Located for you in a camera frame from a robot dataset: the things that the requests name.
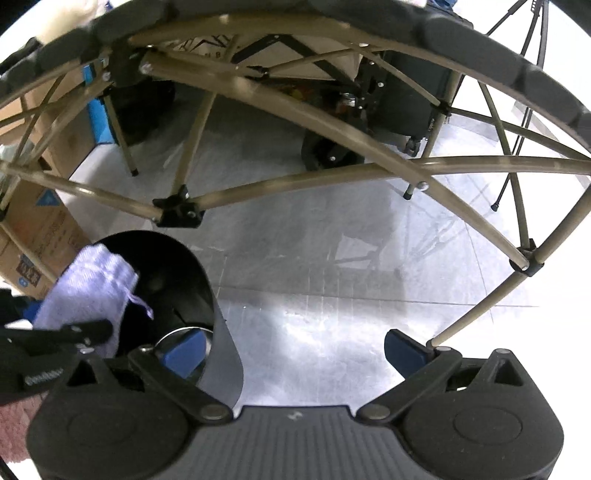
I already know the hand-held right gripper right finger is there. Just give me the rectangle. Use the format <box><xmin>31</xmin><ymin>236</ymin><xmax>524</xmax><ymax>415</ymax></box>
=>
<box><xmin>358</xmin><ymin>329</ymin><xmax>527</xmax><ymax>425</ymax></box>

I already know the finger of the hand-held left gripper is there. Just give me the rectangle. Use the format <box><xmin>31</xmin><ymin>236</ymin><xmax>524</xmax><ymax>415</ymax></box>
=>
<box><xmin>4</xmin><ymin>319</ymin><xmax>115</xmax><ymax>357</ymax></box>
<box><xmin>0</xmin><ymin>288</ymin><xmax>42</xmax><ymax>326</ymax></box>

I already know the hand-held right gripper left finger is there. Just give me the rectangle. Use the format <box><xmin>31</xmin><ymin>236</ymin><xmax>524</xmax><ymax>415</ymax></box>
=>
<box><xmin>67</xmin><ymin>329</ymin><xmax>234</xmax><ymax>424</ymax></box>

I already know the lavender drawstring pouch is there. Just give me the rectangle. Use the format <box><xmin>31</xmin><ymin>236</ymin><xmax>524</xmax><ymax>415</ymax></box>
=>
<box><xmin>34</xmin><ymin>244</ymin><xmax>154</xmax><ymax>358</ymax></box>

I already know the black round bin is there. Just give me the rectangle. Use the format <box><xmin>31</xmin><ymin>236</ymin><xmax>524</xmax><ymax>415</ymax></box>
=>
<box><xmin>88</xmin><ymin>231</ymin><xmax>245</xmax><ymax>409</ymax></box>

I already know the cardboard box with blue triangle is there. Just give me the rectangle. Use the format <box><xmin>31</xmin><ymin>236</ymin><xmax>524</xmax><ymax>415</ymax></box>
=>
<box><xmin>0</xmin><ymin>178</ymin><xmax>93</xmax><ymax>298</ymax></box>

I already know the tan folding slatted table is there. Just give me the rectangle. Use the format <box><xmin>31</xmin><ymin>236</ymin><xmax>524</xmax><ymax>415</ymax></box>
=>
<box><xmin>0</xmin><ymin>0</ymin><xmax>591</xmax><ymax>356</ymax></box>

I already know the pale green bag liner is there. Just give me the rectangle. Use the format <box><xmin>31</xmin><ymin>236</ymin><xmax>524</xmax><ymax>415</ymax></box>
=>
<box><xmin>0</xmin><ymin>141</ymin><xmax>38</xmax><ymax>164</ymax></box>

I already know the blue bag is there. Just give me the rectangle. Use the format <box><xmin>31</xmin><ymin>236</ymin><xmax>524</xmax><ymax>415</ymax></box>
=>
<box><xmin>83</xmin><ymin>65</ymin><xmax>116</xmax><ymax>146</ymax></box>

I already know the black bag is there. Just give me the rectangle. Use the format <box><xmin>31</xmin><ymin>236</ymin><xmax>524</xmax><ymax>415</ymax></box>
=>
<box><xmin>108</xmin><ymin>55</ymin><xmax>176</xmax><ymax>146</ymax></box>

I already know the black wheeled case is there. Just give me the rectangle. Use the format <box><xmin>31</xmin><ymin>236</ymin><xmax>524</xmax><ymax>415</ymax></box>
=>
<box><xmin>369</xmin><ymin>51</ymin><xmax>462</xmax><ymax>155</ymax></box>

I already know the black camera tripod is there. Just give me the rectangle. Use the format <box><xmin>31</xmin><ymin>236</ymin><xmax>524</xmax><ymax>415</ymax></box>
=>
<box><xmin>489</xmin><ymin>0</ymin><xmax>555</xmax><ymax>210</ymax></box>

